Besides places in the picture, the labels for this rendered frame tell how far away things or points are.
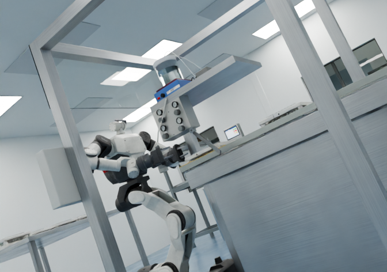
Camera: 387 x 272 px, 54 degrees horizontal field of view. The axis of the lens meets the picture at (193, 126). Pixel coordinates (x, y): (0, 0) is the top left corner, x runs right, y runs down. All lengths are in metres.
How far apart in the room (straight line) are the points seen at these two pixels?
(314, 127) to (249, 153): 0.36
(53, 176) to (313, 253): 1.29
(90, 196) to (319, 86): 1.07
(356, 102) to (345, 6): 5.37
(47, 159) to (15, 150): 5.59
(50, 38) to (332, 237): 1.63
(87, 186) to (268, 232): 0.97
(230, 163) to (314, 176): 0.44
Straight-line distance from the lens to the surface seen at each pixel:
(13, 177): 7.13
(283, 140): 1.93
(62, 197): 1.73
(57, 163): 1.77
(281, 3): 1.24
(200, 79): 2.09
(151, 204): 2.51
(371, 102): 1.83
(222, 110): 7.79
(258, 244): 2.14
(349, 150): 1.16
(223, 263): 2.58
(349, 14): 7.09
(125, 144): 2.55
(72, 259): 7.29
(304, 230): 2.03
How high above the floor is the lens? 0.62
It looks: 11 degrees up
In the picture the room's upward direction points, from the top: 22 degrees counter-clockwise
